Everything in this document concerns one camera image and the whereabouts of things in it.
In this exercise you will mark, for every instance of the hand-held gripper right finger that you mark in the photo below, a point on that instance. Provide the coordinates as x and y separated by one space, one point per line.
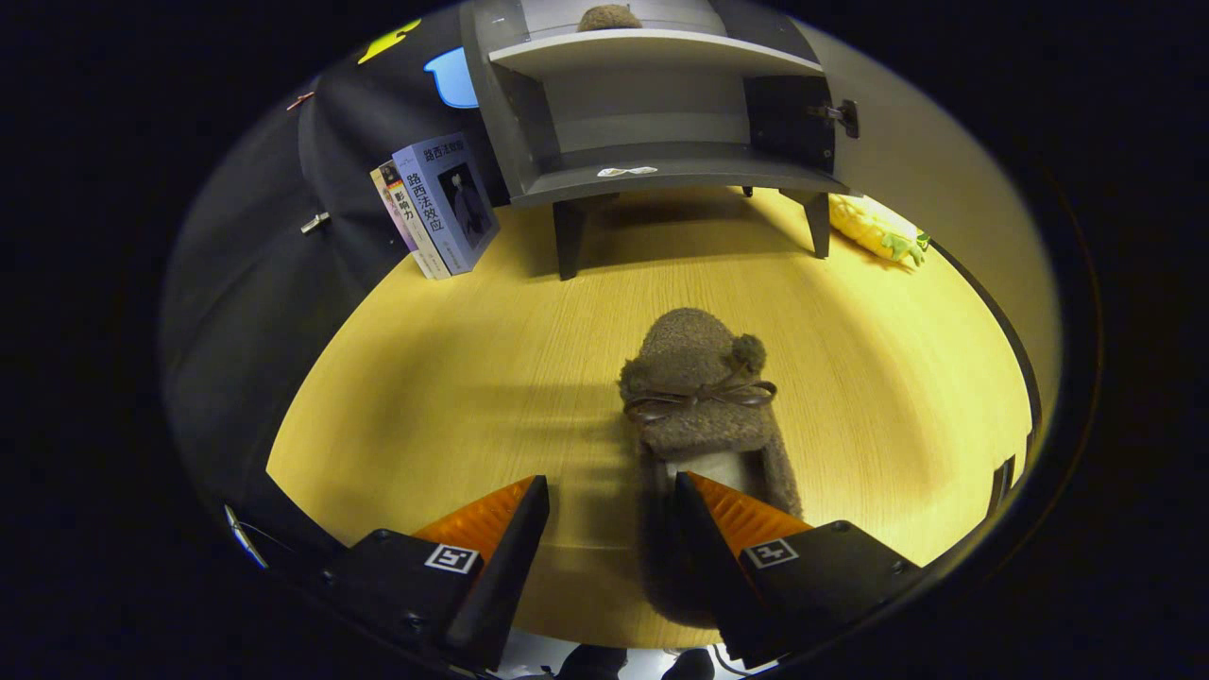
708 567

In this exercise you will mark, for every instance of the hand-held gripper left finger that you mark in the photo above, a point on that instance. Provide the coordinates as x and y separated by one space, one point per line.
505 567

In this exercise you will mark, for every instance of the brown fuzzy shoe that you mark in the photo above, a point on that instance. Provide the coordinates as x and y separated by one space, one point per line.
609 17
689 359

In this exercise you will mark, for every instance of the grey shoe cabinet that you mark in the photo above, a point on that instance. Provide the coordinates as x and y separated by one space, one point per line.
661 165

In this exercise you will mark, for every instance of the metal door hinge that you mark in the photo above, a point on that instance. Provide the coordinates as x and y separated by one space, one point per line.
841 115

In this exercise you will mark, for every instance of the black backdrop cloth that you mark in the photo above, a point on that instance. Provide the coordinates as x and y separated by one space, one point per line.
283 283

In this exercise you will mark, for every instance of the blue book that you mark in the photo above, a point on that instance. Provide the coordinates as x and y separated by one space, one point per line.
449 203

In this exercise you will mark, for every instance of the yellow plush pineapple toy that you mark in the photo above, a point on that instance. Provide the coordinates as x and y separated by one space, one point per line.
874 227

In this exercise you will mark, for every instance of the white clip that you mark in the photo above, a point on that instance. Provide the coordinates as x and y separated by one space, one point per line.
315 223

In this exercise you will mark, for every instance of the red clip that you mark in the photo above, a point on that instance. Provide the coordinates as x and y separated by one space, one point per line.
300 99

